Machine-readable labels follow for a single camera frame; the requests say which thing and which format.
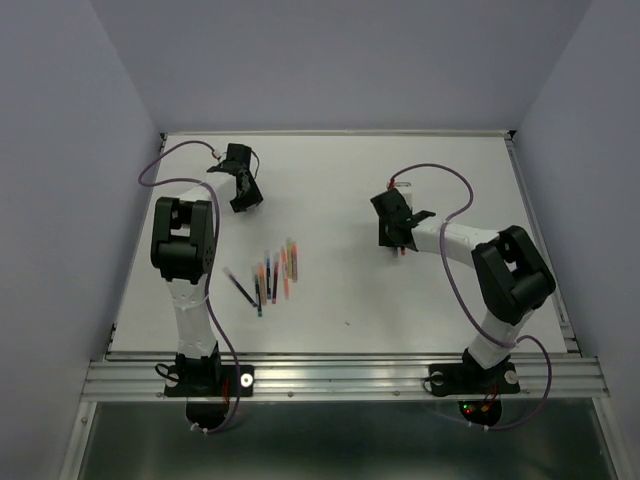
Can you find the pink purple pen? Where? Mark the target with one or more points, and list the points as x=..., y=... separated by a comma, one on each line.
x=276, y=266

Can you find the green orange pen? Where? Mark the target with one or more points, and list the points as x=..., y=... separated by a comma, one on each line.
x=258, y=289

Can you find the yellow highlighter pen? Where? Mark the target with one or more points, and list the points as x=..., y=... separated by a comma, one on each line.
x=292, y=255

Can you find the aluminium right side rail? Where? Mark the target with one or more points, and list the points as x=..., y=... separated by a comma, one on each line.
x=569, y=336

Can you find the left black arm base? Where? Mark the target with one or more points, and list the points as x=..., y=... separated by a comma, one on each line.
x=212, y=390

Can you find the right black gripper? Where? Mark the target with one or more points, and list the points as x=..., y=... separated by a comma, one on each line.
x=383, y=238

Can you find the orange highlighter pen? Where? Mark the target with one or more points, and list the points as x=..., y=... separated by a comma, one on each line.
x=286, y=267

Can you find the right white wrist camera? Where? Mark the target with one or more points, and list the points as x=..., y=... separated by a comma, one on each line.
x=406, y=190

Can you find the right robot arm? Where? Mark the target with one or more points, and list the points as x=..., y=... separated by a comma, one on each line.
x=513, y=278

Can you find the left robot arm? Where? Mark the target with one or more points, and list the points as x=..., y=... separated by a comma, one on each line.
x=184, y=242

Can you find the aluminium rail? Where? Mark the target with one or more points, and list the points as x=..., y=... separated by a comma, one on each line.
x=569, y=336
x=298, y=378

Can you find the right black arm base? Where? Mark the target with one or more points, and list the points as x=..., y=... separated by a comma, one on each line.
x=480, y=390

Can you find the dark blue pen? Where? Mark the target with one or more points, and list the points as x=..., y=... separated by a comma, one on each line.
x=232, y=278

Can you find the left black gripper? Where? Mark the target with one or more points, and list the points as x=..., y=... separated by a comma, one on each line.
x=254, y=197

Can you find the aluminium front rail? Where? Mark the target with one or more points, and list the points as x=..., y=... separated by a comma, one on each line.
x=298, y=378

